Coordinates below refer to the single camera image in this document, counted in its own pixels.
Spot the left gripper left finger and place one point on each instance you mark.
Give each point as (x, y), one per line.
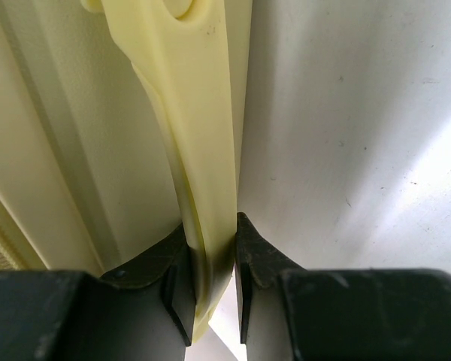
(140, 310)

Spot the yellow suitcase black lining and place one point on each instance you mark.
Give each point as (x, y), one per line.
(84, 177)

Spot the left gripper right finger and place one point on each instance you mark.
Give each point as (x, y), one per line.
(287, 312)

